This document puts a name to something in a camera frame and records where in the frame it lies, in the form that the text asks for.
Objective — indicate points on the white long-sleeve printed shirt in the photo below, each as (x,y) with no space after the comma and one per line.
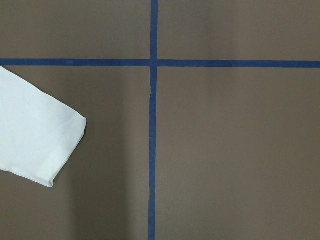
(38,133)

